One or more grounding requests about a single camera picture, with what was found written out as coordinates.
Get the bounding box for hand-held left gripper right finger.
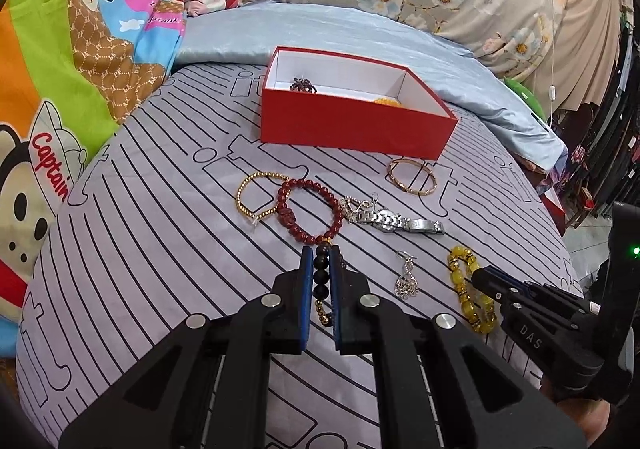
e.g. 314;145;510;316
330;245;588;449

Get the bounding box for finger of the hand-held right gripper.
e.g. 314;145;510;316
481;265;533;292
469;269;507;305

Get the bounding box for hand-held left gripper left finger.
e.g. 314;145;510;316
57;246;316;449

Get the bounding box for black and gold bead bracelet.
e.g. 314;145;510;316
312;239;346;327

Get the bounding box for yellow crystal bead bracelet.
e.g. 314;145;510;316
446;245;498;335

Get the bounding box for silver peacock earring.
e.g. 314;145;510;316
395;251;421;300

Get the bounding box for red bead bracelet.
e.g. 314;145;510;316
275;178;346;246

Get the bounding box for silver wristwatch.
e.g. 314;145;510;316
345;199;446;236

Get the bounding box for silver dangling earring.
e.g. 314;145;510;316
350;192;383;217

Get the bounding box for rose gold bangle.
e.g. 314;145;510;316
387;158;437;197

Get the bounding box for red cardboard box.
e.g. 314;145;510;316
259;46;460;161

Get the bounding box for person's right hand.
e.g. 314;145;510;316
537;369;621;449

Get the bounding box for red box lid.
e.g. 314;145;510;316
537;169;568;235

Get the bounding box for grey striped bedsheet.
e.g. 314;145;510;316
15;62;586;449

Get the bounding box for green object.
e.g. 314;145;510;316
502;76;548;122

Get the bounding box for hanging dark clothes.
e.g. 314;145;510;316
550;14;640;230

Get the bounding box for beige curtain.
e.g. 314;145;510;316
525;0;633;110

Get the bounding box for light blue quilt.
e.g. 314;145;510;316
172;0;568;170

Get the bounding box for cartoon monkey printed blanket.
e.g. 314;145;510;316
0;0;201;360

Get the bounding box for white cable with switch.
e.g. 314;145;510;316
542;0;560;130

